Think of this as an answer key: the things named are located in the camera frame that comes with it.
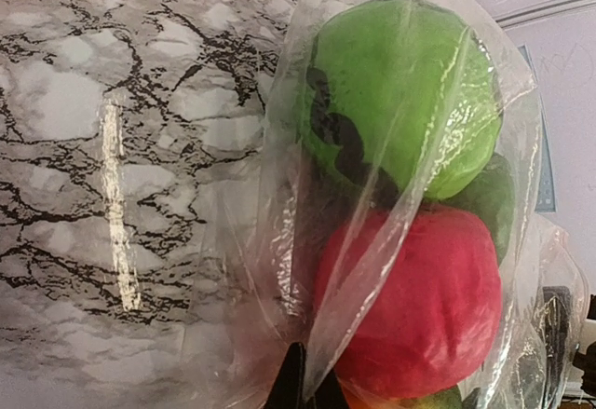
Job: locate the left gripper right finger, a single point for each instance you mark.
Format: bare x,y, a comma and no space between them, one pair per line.
329,394

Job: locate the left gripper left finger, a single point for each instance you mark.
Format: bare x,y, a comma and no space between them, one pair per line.
287,390

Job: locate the clear zip top bag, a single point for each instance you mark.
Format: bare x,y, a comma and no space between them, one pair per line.
320,252

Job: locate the pink fake dragon fruit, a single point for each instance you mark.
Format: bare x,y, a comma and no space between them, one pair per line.
436,317

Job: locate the dark green fake vegetable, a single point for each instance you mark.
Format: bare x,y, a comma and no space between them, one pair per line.
491,196

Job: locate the light blue perforated basket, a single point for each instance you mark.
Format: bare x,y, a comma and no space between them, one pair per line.
534,176

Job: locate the right aluminium frame post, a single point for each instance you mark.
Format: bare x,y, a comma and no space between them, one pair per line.
541,11

